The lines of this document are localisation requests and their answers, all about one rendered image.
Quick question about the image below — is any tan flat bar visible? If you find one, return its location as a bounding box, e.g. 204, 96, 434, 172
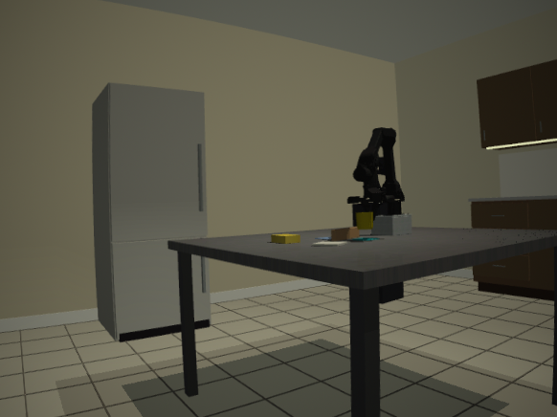
331, 227, 359, 241

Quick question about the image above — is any cream flat square tile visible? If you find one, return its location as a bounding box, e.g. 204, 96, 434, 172
312, 242, 347, 247

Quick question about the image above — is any yellow flat block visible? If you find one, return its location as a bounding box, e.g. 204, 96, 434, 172
271, 234, 301, 244

